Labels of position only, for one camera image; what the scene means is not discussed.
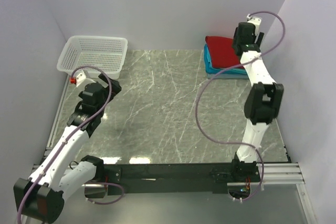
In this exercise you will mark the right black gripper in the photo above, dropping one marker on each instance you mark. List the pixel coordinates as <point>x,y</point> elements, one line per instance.
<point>261,38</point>

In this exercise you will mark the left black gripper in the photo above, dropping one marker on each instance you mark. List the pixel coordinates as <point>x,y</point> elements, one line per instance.
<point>110,85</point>

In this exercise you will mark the red t shirt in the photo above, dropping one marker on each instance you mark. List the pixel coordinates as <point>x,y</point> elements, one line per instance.
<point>221,52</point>

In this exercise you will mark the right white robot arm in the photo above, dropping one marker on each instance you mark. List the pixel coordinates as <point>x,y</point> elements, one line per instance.
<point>263,102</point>

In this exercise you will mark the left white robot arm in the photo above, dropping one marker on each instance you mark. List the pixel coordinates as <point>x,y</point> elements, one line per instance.
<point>43,194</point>

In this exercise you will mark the white plastic basket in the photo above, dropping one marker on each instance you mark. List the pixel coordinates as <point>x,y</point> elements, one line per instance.
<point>105,53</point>

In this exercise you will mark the dark teal folded shirt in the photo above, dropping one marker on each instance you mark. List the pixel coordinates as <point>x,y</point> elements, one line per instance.
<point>210,70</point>

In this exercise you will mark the black base beam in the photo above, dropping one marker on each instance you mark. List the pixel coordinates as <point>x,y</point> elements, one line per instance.
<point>169,178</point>

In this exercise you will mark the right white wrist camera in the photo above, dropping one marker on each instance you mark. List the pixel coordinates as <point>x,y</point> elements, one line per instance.
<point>256,21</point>

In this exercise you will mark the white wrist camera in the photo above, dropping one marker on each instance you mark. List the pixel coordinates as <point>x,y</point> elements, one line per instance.
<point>81,79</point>
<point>256,21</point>

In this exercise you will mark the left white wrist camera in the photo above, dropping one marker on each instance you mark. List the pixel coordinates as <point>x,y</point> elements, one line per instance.
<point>81,79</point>

